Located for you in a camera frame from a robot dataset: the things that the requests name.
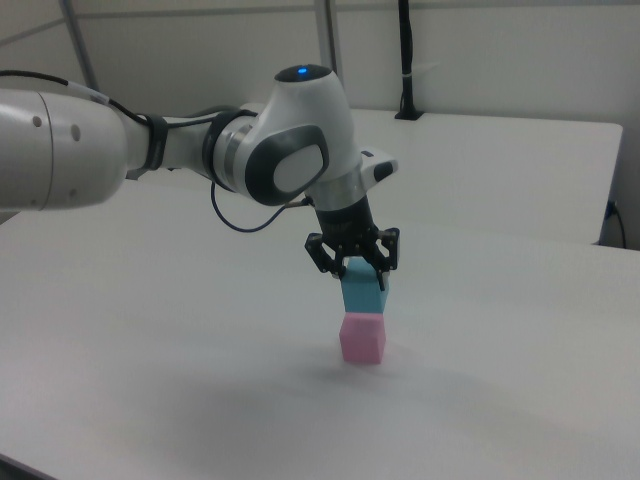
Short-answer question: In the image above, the grey metal partition frame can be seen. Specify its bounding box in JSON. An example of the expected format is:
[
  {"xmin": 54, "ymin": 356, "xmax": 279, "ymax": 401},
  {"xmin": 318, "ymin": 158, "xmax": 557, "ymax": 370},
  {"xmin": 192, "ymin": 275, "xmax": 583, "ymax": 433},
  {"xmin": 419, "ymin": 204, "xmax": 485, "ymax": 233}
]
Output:
[{"xmin": 0, "ymin": 0, "xmax": 346, "ymax": 109}]

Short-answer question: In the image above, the black cable strap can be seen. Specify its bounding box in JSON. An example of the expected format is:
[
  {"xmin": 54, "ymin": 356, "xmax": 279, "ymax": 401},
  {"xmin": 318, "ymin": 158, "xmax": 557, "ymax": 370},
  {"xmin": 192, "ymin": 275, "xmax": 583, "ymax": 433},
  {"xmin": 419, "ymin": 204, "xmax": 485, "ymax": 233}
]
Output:
[{"xmin": 134, "ymin": 113, "xmax": 170, "ymax": 174}]

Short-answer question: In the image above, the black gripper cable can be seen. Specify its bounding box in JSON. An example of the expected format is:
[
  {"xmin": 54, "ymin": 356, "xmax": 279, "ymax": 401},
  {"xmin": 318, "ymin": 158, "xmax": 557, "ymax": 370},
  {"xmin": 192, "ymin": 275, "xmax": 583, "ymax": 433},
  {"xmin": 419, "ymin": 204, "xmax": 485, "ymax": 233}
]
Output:
[{"xmin": 0, "ymin": 69, "xmax": 314, "ymax": 234}]

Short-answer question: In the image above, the dark power cable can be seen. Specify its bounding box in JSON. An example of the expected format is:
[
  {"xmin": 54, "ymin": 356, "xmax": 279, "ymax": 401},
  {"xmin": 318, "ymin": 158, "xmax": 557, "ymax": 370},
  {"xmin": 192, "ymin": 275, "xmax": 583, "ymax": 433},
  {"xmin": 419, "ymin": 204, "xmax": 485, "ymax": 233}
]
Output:
[{"xmin": 606, "ymin": 199, "xmax": 629, "ymax": 247}]

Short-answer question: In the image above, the black camera pole with clamp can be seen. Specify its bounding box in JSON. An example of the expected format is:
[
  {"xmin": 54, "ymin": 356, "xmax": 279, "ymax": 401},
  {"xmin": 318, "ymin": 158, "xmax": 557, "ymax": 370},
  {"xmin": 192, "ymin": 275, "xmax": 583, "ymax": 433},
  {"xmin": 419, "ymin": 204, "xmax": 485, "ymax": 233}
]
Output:
[{"xmin": 394, "ymin": 0, "xmax": 426, "ymax": 121}]

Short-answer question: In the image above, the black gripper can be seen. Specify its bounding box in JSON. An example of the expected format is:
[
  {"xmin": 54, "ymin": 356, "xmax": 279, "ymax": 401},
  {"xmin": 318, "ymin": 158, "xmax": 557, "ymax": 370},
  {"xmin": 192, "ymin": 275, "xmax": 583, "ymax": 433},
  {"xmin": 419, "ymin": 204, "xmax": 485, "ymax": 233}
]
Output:
[{"xmin": 304, "ymin": 195, "xmax": 402, "ymax": 292}]

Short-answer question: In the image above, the blue foam cube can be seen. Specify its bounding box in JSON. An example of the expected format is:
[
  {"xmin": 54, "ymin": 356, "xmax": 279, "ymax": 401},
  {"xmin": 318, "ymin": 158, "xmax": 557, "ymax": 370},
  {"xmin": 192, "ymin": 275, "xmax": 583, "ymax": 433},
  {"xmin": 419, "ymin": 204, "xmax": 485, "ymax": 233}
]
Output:
[{"xmin": 340, "ymin": 257, "xmax": 390, "ymax": 315}]

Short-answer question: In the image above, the pink foam cube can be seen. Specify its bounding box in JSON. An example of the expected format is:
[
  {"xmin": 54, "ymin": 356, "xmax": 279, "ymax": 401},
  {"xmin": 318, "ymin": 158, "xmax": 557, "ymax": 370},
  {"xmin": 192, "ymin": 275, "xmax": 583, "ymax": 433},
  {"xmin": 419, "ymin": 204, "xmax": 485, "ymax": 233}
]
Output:
[{"xmin": 338, "ymin": 313, "xmax": 389, "ymax": 365}]

